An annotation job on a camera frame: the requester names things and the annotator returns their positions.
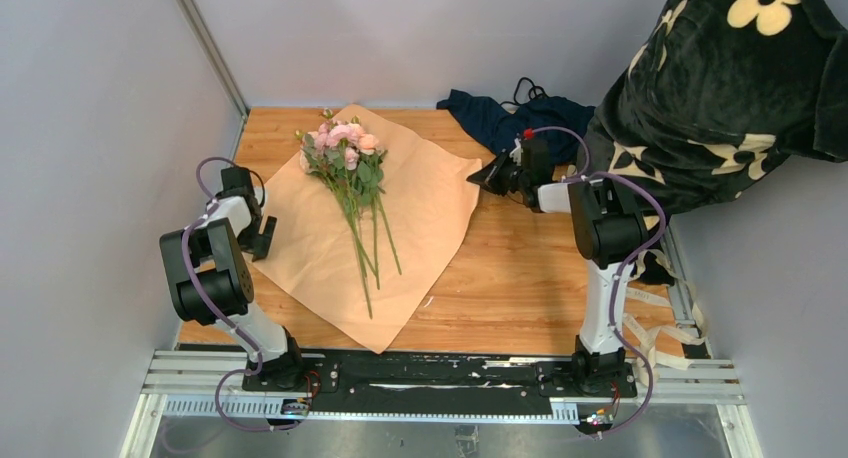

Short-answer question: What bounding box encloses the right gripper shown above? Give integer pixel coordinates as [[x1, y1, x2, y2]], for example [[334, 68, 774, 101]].
[[468, 149, 531, 196]]

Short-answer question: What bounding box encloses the wrapping paper sheet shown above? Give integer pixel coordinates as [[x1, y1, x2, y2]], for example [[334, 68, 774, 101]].
[[252, 105, 481, 353]]

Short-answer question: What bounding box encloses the fake rose stem two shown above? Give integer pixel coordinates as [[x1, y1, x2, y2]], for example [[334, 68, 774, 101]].
[[296, 131, 378, 319]]

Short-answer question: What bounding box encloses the fake rose stem one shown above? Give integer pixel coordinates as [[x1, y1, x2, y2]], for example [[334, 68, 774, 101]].
[[354, 133, 403, 275]]

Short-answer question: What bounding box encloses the fake rose stem three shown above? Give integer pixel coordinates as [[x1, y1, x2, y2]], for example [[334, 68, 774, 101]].
[[315, 108, 380, 280]]

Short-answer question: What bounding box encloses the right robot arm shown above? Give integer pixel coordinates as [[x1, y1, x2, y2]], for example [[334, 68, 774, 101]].
[[467, 138, 649, 398]]

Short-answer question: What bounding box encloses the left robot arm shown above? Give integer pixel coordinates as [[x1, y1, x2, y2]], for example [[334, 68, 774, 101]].
[[159, 161, 307, 391]]

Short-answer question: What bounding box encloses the navy blue cloth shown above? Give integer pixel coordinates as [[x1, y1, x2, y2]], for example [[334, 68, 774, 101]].
[[436, 89, 595, 155]]

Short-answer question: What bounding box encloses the black floral plush blanket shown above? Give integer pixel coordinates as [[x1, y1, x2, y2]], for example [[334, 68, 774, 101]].
[[567, 0, 848, 285]]

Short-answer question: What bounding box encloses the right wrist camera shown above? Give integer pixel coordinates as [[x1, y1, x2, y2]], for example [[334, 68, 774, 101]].
[[509, 146, 522, 166]]

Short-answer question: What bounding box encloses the black cord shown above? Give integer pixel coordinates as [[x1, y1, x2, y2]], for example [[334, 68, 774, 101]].
[[498, 75, 551, 112]]

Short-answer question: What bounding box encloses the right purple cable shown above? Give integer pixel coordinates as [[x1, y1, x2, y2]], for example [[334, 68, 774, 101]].
[[526, 125, 668, 436]]

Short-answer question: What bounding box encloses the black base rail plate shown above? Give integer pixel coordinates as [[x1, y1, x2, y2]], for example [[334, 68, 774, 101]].
[[241, 348, 637, 418]]

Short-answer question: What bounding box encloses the aluminium frame post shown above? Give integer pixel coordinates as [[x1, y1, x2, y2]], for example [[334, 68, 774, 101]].
[[175, 0, 250, 122]]

